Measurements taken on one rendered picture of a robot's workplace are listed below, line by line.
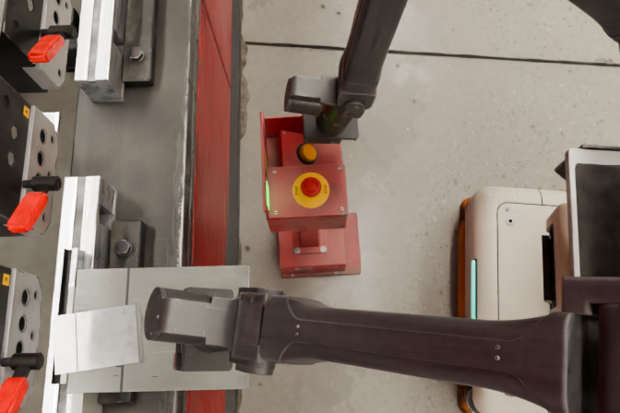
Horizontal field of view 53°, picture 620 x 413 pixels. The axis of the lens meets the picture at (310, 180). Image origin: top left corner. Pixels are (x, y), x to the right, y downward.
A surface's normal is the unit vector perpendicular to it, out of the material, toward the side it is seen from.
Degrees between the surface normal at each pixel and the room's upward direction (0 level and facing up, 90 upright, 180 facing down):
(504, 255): 0
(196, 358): 31
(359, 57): 89
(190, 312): 27
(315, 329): 48
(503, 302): 0
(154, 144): 0
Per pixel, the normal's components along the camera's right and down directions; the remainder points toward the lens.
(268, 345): -0.75, -0.24
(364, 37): -0.11, 0.94
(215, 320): 0.49, -0.15
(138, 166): -0.01, -0.29
